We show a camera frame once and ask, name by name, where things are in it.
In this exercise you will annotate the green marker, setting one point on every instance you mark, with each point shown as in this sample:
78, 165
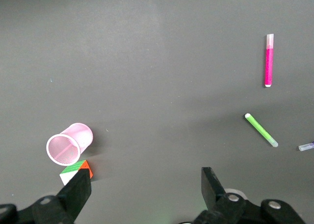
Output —
260, 129

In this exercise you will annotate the multicoloured puzzle cube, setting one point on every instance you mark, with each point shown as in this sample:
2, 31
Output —
71, 170

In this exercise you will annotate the pink mesh cup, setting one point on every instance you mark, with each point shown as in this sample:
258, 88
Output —
81, 135

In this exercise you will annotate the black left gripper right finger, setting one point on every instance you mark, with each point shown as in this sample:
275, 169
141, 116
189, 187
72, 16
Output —
211, 187

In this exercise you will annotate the pink marker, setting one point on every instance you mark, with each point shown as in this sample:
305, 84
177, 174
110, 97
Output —
269, 64

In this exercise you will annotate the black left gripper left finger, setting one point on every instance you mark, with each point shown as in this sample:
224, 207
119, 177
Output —
76, 192

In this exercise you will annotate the purple marker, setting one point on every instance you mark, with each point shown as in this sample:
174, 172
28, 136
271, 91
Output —
306, 146

